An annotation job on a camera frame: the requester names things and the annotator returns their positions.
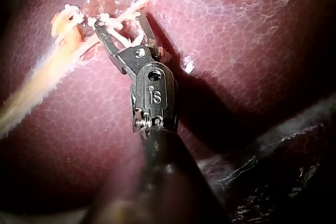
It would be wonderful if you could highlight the pale fatty tissue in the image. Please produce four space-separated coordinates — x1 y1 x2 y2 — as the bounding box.
183 55 196 74

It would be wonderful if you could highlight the dark red liver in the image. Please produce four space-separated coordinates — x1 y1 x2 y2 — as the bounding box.
0 0 336 219

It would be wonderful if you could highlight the right arm instrument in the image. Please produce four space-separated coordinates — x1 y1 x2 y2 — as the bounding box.
130 61 180 141

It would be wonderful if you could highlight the right arm instrument jaw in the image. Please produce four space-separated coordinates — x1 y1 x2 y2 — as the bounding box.
93 20 152 78
137 13 161 62

